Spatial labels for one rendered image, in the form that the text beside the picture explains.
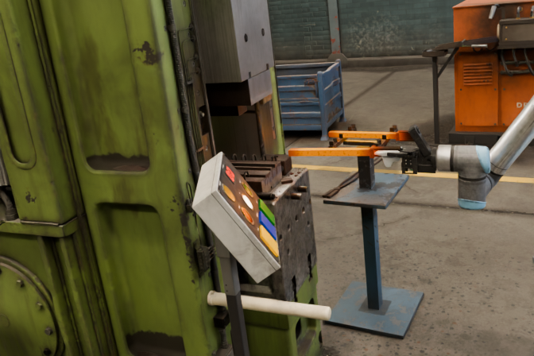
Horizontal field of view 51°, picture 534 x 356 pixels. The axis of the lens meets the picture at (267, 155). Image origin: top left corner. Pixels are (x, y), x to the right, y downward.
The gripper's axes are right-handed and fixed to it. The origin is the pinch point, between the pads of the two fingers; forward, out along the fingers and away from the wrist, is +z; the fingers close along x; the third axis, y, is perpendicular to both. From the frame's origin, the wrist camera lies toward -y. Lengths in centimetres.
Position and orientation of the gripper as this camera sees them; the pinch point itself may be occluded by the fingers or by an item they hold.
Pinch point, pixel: (378, 150)
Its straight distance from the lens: 204.4
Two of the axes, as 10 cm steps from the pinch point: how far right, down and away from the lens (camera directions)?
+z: -9.2, -0.3, 3.9
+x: 3.8, -3.2, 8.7
